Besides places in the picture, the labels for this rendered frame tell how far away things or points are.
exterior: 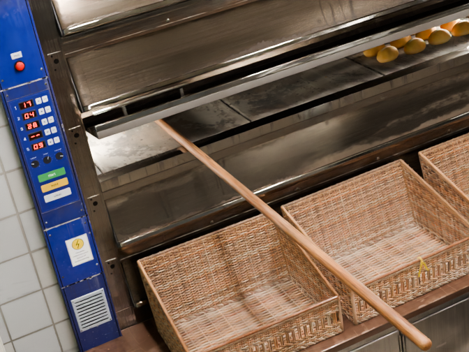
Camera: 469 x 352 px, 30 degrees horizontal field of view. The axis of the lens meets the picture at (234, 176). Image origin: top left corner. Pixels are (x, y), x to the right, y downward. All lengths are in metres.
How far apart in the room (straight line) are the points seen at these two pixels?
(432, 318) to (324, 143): 0.75
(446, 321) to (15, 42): 1.77
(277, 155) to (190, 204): 0.38
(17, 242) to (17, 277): 0.13
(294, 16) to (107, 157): 0.83
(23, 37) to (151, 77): 0.45
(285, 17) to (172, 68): 0.45
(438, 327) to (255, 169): 0.87
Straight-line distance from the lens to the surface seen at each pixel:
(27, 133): 2.84
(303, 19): 3.13
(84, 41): 2.84
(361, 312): 3.08
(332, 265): 2.30
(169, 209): 3.13
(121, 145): 3.23
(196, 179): 3.15
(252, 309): 3.23
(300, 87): 3.44
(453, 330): 3.32
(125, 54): 2.91
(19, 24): 2.75
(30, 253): 3.05
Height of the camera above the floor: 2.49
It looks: 27 degrees down
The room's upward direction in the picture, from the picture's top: 11 degrees counter-clockwise
